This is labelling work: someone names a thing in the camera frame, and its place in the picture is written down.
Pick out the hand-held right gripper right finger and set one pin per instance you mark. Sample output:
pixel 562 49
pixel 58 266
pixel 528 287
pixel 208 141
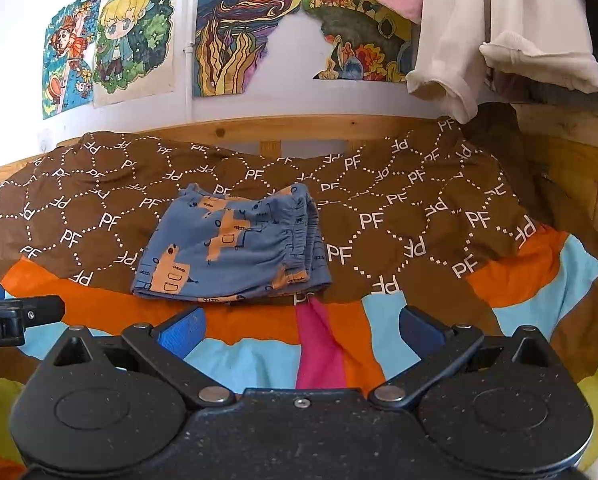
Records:
pixel 420 332

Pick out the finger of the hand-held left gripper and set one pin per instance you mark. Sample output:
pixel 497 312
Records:
pixel 39 307

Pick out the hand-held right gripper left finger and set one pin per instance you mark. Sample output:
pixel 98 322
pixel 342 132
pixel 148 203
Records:
pixel 181 332

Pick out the blue orange printed pants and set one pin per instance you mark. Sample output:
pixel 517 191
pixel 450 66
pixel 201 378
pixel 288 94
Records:
pixel 219 255

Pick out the colour-block patchwork quilt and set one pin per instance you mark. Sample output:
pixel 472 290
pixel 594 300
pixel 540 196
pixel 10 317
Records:
pixel 259 320

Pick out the brown white-print blanket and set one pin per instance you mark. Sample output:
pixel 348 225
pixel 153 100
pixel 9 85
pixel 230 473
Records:
pixel 379 220

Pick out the white hanging garment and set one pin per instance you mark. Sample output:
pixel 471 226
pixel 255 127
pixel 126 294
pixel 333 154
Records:
pixel 459 35

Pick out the wooden bed frame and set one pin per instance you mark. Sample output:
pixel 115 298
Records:
pixel 279 130

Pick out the orange-haired cartoon girl wall poster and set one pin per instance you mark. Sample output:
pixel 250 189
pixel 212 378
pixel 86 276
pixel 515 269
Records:
pixel 69 60

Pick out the white wall pipe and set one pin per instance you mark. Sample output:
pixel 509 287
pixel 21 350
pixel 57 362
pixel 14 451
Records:
pixel 188 75

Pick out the blond cartoon child wall poster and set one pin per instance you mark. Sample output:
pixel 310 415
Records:
pixel 129 40

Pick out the swirly night sky wall poster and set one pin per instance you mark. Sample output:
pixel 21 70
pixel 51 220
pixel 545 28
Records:
pixel 239 25

